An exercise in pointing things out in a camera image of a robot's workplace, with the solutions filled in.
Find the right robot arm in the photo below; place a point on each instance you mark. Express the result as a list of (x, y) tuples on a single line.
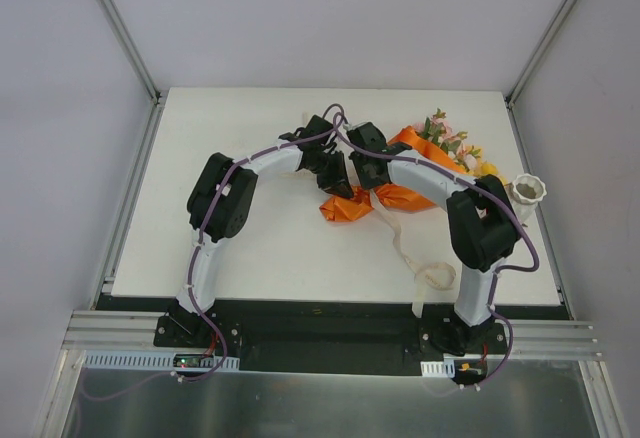
[(480, 219)]

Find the orange wrapping paper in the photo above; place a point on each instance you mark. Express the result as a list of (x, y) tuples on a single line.
[(338, 209)]

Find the right white cable duct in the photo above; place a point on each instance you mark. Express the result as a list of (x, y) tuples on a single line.
[(438, 369)]

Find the aluminium rail front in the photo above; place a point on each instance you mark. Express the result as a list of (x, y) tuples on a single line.
[(567, 340)]

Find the flower bunch pink yellow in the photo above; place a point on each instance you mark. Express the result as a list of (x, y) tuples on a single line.
[(446, 142)]

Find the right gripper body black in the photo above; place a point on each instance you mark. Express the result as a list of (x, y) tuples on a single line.
[(370, 173)]

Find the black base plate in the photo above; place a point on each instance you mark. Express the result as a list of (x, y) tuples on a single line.
[(301, 337)]

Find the left white cable duct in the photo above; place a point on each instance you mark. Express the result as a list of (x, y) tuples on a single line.
[(158, 361)]

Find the left aluminium frame post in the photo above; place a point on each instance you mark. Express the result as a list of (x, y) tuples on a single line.
[(128, 46)]

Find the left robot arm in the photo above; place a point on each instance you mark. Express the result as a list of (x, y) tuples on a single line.
[(219, 206)]

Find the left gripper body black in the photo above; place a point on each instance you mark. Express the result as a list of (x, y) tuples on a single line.
[(333, 176)]

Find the aluminium frame post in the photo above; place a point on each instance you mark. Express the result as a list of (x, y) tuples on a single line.
[(128, 46), (541, 49)]

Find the right aluminium frame post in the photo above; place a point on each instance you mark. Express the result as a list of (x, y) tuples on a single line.
[(541, 49)]

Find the white cable duct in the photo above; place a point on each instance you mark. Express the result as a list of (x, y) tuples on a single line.
[(438, 369), (158, 361)]

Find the white ribbed vase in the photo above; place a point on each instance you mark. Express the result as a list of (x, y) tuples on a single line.
[(525, 192)]

